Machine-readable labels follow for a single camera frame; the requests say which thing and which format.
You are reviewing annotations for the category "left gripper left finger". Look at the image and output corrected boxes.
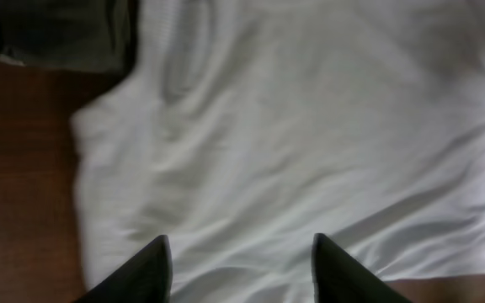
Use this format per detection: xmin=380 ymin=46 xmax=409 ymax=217
xmin=75 ymin=235 xmax=173 ymax=303

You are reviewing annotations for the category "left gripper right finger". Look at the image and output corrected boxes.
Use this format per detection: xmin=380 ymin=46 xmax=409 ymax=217
xmin=312 ymin=233 xmax=410 ymax=303

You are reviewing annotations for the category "white t-shirt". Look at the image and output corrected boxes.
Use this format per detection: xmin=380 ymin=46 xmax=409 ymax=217
xmin=72 ymin=0 xmax=485 ymax=302

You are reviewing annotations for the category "black folded garment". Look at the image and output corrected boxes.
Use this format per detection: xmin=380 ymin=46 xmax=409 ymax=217
xmin=0 ymin=0 xmax=139 ymax=74

